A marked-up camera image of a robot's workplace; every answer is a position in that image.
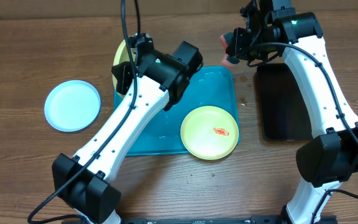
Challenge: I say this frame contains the light blue plate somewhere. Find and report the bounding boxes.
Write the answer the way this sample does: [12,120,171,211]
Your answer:
[44,80,101,133]

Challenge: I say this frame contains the teal plastic tray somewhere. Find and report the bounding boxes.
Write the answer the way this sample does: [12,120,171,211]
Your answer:
[127,66,239,157]

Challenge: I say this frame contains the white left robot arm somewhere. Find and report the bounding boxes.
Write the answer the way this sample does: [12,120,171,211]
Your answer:
[52,34,203,223]

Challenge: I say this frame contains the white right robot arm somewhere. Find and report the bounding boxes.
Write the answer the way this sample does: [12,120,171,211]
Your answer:
[226,1,358,223]

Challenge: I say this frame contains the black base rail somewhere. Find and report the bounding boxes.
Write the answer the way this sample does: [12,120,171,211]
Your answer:
[61,214,338,224]

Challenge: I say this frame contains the black tray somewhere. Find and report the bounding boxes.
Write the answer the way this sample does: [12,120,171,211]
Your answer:
[254,63,312,141]

